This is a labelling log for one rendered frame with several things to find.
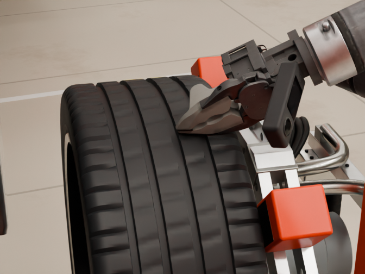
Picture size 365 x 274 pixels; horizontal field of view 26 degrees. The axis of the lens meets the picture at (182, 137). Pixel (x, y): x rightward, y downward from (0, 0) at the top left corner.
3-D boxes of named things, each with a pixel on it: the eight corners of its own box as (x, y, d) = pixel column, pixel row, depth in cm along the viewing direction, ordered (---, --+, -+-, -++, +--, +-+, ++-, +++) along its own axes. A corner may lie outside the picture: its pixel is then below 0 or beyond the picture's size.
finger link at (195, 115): (170, 107, 115) (227, 80, 114) (178, 136, 111) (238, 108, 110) (161, 94, 113) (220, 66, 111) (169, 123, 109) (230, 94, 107)
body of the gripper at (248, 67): (233, 88, 118) (308, 53, 116) (249, 129, 112) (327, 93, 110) (215, 55, 112) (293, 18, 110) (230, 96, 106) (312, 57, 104)
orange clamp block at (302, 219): (253, 205, 113) (270, 189, 105) (305, 199, 115) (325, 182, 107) (263, 253, 111) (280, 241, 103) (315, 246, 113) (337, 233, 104)
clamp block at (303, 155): (294, 172, 156) (296, 148, 154) (337, 167, 158) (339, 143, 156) (303, 184, 152) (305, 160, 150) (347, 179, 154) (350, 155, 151)
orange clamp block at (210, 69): (195, 114, 145) (189, 67, 146) (237, 110, 146) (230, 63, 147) (203, 107, 138) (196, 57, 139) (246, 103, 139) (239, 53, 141)
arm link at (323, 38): (362, 86, 109) (345, 40, 102) (329, 101, 110) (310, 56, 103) (340, 45, 115) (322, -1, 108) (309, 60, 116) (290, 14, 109)
